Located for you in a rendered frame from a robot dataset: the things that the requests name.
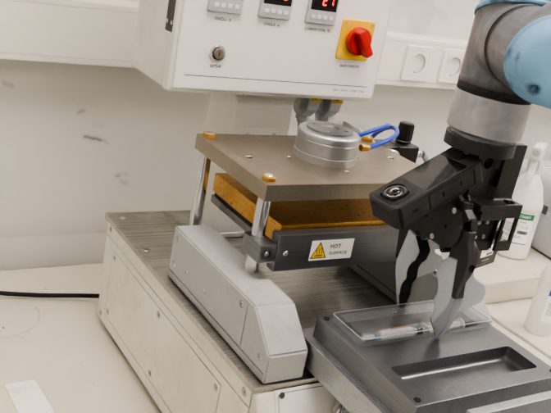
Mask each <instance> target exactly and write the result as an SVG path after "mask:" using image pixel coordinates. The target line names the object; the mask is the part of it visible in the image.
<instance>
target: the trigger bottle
mask: <svg viewBox="0 0 551 413"><path fill-rule="evenodd" d="M548 150H549V144H548V143H545V142H542V141H539V142H538V143H537V144H535V145H534V146H533V147H532V149H531V154H530V157H529V160H528V162H527V167H526V172H525V173H523V174H522V175H521V176H519V177H518V178H517V183H516V186H515V188H514V191H513V195H512V200H513V201H515V202H518V203H520V204H522V205H523V208H522V210H521V214H520V217H519V220H518V222H517V227H516V230H515V233H514V235H513V238H512V243H511V246H510V248H509V251H497V254H499V255H500V256H504V257H507V258H511V259H516V260H521V259H525V258H526V257H527V255H528V252H529V250H530V247H531V242H532V239H533V237H534V233H535V229H536V226H537V224H538V221H539V218H540V214H541V212H542V209H543V205H544V187H543V184H542V181H541V178H540V173H541V170H542V169H543V166H544V160H543V159H542V158H543V157H544V156H545V155H546V154H547V152H548ZM513 221H514V218H506V220H505V224H504V227H503V235H502V238H501V240H508V236H509V234H510V231H511V228H512V223H513Z"/></svg>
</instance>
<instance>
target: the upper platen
mask: <svg viewBox="0 0 551 413"><path fill-rule="evenodd" d="M212 191H213V192H215V194H212V197H211V202H212V203H213V204H214V205H216V206H217V207H218V208H219V209H220V210H221V211H223V212H224V213H225V214H226V215H227V216H229V217H230V218H231V219H232V220H233V221H234V222H235V223H236V224H237V225H238V226H240V227H241V228H242V229H243V230H244V231H245V232H246V231H252V227H253V218H254V214H255V210H256V205H257V195H255V194H254V193H252V192H251V191H250V190H249V189H247V188H246V187H244V186H243V185H242V184H241V183H240V182H239V181H237V180H236V179H234V178H233V177H232V176H231V175H229V174H228V173H215V179H214V184H213V189H212ZM363 225H387V224H386V223H385V222H384V221H382V220H380V219H378V218H377V217H375V216H373V213H372V209H371V202H370V198H359V199H331V200H303V201H274V202H271V208H270V213H269V217H268V221H267V226H266V233H265V235H266V236H267V237H268V238H269V239H270V240H271V237H272V233H273V230H285V229H315V228H331V227H347V226H363Z"/></svg>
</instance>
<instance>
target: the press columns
mask: <svg viewBox="0 0 551 413"><path fill-rule="evenodd" d="M210 167H211V160H210V159H208V158H207V157H206V156H204V155H203V154H202V153H199V159H198V169H197V174H196V180H195V185H194V195H193V201H192V206H191V212H190V217H189V225H201V222H202V217H203V208H204V202H205V197H206V191H207V182H208V177H209V172H210ZM270 208H271V202H264V201H263V200H262V199H261V198H259V197H257V205H256V210H255V214H254V218H253V227H252V231H251V235H252V236H253V237H256V238H264V237H265V233H266V226H267V221H268V217H269V213H270ZM259 264H260V263H256V262H255V260H254V259H252V258H251V257H250V256H249V255H248V254H247V258H246V262H245V267H244V270H245V271H247V272H248V273H257V272H258V268H259Z"/></svg>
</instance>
